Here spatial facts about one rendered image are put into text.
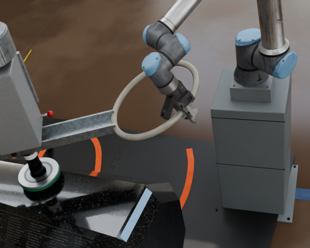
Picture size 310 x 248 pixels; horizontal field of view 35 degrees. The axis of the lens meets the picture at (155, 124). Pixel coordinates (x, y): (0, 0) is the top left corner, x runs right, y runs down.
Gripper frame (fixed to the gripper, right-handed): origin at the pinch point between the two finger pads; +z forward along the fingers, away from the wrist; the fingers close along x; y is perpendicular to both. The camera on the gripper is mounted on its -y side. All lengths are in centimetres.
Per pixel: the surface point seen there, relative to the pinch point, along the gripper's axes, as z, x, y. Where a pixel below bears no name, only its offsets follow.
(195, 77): -8.0, 7.4, 17.2
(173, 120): -7.3, -0.5, -5.8
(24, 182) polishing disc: -6, 58, -71
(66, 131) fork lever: -14, 49, -38
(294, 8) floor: 162, 188, 221
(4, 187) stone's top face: -5, 70, -81
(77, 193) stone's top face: 9, 38, -57
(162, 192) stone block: 36, 22, -28
